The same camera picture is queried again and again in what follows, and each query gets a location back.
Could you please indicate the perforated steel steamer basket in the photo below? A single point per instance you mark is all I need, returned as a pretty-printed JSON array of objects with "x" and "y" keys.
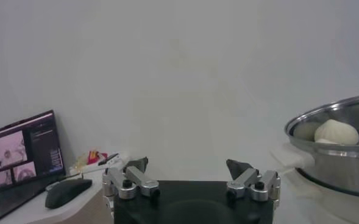
[{"x": 337, "y": 170}]

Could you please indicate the white side table with laptop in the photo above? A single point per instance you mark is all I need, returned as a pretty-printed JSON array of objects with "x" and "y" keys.
[{"x": 30, "y": 213}]

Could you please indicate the white steamed baozi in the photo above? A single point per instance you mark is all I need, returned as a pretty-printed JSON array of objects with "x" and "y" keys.
[{"x": 336, "y": 131}]

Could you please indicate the black laptop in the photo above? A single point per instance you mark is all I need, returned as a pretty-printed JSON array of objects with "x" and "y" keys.
[{"x": 42, "y": 143}]

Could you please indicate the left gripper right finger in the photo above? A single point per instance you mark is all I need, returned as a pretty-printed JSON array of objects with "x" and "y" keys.
[{"x": 246, "y": 179}]

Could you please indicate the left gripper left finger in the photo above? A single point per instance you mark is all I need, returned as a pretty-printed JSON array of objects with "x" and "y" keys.
[{"x": 136, "y": 179}]

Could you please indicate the black computer mouse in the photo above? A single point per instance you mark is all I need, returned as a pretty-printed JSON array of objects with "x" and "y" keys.
[{"x": 68, "y": 191}]

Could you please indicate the pale yellow packet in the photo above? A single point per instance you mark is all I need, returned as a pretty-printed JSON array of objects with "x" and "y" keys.
[{"x": 80, "y": 161}]

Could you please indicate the orange and pink small item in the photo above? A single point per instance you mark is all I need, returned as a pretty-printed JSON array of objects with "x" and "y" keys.
[{"x": 94, "y": 156}]

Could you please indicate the black phone on white base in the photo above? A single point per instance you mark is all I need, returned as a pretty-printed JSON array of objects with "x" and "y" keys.
[{"x": 107, "y": 159}]

